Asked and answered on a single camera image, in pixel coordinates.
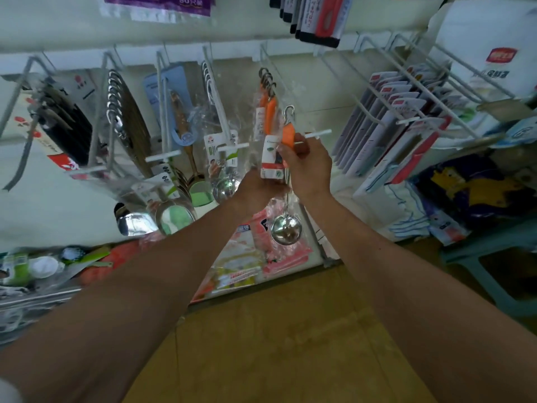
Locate person's left hand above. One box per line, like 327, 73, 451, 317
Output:
233, 167, 290, 219

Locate person's right hand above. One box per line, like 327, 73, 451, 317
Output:
277, 134, 334, 207

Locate person's left forearm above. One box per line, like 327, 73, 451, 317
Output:
0, 209, 270, 403

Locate person's right forearm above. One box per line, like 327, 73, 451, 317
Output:
302, 197, 537, 403

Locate hanging steel ladle packets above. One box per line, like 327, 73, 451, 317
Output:
200, 61, 244, 204

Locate pink printed packets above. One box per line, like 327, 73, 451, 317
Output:
250, 197, 315, 274

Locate row of scissors packets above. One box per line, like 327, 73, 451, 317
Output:
331, 67, 471, 198

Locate blue white cloth packet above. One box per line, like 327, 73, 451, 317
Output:
386, 182, 471, 247

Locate blue card utensil packet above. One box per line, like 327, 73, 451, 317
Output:
143, 64, 198, 148

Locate row of hanging flat packets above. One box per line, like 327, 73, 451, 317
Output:
268, 0, 349, 49

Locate yellow purple packet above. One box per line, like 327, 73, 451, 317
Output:
420, 155, 517, 223

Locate teal plastic stool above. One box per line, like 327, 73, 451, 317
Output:
440, 215, 537, 320

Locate hanging black tool packets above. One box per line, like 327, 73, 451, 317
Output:
37, 79, 95, 166

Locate white bag red label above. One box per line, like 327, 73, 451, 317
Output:
428, 0, 537, 106

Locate white purple bag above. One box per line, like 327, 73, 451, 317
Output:
99, 0, 215, 22

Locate pile of plastic wrapped utensils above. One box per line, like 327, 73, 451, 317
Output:
0, 281, 85, 341

